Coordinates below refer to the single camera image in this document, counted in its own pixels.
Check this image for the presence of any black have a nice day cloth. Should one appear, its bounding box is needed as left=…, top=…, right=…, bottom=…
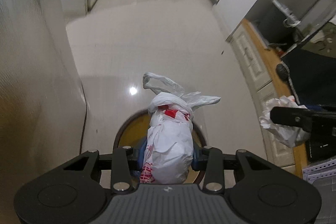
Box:
left=279, top=16, right=336, bottom=111

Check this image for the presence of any white paper wad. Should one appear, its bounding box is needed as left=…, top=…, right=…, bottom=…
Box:
left=259, top=96, right=310, bottom=148

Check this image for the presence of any white blue plastic bag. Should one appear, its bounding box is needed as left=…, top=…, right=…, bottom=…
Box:
left=139, top=72, right=221, bottom=184

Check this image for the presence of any yellow round trash bin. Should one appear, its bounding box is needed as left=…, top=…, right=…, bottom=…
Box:
left=113, top=109, right=207, bottom=184

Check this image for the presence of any wooden top low cabinet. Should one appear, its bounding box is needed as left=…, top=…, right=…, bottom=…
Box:
left=227, top=19, right=308, bottom=178

